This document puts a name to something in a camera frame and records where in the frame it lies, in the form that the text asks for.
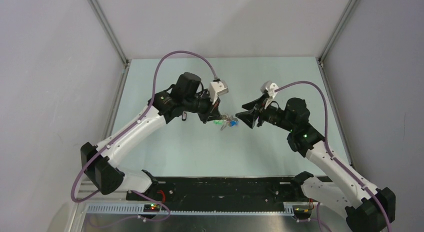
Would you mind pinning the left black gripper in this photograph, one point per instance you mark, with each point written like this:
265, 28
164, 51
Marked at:
212, 111

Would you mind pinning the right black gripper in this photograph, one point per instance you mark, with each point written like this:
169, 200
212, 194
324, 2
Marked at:
250, 116

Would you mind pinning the bunch of silver keys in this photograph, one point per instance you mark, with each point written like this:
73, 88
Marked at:
224, 126

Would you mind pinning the metal wire keyring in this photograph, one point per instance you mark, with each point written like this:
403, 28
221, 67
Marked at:
226, 118

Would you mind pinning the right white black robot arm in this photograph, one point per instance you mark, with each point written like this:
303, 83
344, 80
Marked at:
363, 205

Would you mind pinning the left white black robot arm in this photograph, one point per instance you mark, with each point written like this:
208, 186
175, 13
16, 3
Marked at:
101, 161

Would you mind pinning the right electronics board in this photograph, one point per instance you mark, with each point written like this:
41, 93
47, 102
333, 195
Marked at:
302, 213

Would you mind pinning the electronics board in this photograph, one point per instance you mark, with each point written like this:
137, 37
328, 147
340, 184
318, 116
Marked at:
151, 208
302, 213

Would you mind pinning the left electronics board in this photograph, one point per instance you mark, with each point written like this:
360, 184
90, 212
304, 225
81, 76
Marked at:
151, 208

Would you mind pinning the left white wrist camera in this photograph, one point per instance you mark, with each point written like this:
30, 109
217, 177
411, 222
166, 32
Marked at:
216, 89

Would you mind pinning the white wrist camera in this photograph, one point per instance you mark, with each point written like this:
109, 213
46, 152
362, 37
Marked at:
269, 89
216, 89

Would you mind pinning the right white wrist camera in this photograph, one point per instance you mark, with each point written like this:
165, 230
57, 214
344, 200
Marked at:
269, 89

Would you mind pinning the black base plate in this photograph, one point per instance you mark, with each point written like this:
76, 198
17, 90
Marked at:
227, 193

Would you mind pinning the grey slotted cable duct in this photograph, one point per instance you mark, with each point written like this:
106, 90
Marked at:
141, 209

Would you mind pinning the right aluminium frame post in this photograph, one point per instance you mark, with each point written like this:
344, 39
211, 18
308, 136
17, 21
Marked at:
340, 26

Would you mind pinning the aluminium frame post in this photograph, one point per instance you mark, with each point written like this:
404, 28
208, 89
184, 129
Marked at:
103, 21
340, 26

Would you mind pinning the left aluminium frame post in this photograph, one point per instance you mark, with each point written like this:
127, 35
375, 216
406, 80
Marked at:
103, 21

